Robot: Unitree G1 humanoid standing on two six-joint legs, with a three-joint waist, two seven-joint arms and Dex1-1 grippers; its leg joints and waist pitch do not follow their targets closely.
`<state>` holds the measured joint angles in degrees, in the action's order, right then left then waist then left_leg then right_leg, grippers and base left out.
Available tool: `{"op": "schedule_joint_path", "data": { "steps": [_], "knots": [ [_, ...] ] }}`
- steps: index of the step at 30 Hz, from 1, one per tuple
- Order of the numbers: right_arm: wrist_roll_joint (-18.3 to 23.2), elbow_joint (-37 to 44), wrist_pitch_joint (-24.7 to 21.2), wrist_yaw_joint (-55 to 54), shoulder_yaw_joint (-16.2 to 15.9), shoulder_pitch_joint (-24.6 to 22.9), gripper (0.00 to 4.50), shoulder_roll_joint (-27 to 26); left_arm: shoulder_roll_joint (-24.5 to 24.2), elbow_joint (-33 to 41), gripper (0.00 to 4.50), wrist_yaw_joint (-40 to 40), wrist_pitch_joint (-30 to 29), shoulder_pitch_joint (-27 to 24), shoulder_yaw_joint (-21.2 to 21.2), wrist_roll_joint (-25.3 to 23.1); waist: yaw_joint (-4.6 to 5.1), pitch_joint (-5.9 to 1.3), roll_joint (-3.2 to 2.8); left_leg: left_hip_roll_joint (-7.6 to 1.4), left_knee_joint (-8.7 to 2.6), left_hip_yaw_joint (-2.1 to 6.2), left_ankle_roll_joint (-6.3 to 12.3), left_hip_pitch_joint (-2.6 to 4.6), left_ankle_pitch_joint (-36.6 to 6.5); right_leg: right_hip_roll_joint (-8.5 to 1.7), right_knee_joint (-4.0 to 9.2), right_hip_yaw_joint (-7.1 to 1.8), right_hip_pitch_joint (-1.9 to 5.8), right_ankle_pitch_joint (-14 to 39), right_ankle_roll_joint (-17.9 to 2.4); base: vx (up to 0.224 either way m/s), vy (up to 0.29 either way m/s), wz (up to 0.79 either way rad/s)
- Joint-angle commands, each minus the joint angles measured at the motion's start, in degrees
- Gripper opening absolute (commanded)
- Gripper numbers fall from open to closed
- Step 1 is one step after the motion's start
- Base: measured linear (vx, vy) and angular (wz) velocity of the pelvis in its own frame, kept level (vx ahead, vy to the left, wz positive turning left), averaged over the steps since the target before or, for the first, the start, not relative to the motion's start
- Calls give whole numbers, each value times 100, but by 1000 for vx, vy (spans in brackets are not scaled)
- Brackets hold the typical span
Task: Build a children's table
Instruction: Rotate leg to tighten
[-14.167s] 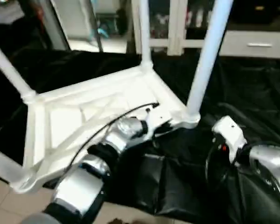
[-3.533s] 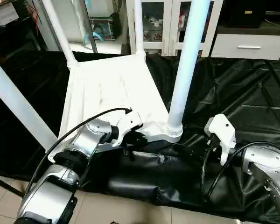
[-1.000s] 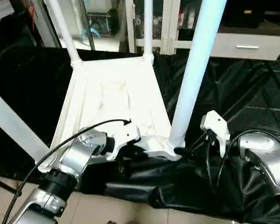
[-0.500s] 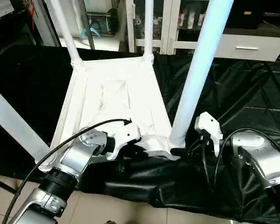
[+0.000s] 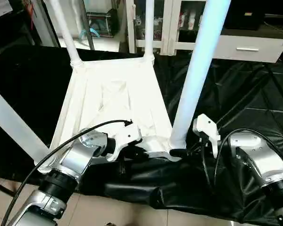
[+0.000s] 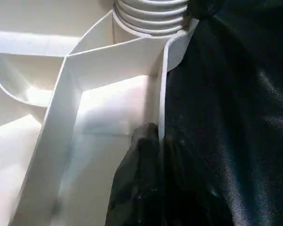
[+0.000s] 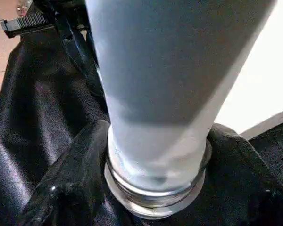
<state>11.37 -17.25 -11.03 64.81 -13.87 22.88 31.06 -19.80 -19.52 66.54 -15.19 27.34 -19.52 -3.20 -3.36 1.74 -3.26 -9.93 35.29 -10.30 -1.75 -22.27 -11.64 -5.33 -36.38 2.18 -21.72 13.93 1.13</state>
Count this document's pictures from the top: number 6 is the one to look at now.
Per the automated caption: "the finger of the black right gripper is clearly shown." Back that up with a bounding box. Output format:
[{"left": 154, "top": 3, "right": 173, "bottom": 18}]
[{"left": 187, "top": 0, "right": 222, "bottom": 21}]

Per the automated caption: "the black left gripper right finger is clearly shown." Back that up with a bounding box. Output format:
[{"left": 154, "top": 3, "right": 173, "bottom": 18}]
[{"left": 162, "top": 132, "right": 233, "bottom": 226}]

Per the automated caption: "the black mat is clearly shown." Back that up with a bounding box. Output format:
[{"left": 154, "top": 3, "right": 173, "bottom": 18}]
[{"left": 161, "top": 0, "right": 283, "bottom": 226}]

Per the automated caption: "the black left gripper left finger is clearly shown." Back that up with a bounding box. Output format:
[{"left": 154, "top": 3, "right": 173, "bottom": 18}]
[{"left": 106, "top": 122, "right": 165, "bottom": 226}]

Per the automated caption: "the white plastic table top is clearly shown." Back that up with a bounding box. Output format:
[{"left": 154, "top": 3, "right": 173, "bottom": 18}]
[{"left": 0, "top": 0, "right": 200, "bottom": 226}]

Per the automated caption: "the white plastic table leg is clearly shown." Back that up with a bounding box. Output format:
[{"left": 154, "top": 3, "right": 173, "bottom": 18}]
[{"left": 114, "top": 0, "right": 190, "bottom": 38}]

